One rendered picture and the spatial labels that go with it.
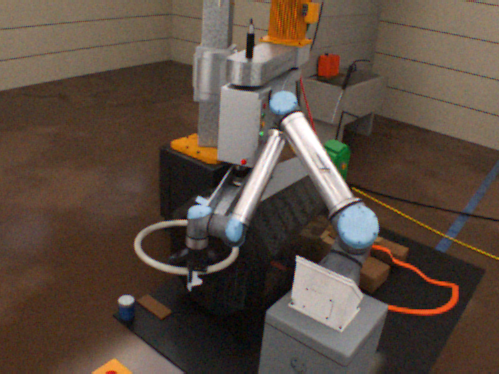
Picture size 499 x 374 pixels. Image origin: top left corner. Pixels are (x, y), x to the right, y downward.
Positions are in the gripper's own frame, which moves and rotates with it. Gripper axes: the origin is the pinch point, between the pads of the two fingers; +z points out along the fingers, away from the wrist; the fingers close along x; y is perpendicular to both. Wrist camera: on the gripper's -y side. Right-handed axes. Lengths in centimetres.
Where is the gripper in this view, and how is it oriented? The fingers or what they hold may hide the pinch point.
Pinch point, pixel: (188, 284)
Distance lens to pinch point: 208.9
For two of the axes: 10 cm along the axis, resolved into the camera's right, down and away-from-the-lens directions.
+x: -1.5, -3.8, 9.1
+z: -1.2, 9.2, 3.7
